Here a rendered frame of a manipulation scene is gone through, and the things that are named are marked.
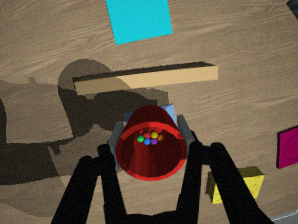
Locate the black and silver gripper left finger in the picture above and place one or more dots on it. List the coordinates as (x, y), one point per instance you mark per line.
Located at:
(76, 201)

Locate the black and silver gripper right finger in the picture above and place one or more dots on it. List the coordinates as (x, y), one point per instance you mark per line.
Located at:
(239, 204)

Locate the red cup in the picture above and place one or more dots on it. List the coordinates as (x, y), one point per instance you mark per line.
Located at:
(151, 162)

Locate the magenta square coaster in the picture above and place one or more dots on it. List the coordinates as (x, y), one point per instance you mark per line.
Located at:
(287, 150)

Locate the yellow sponge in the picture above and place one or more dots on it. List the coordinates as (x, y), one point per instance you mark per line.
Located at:
(253, 178)

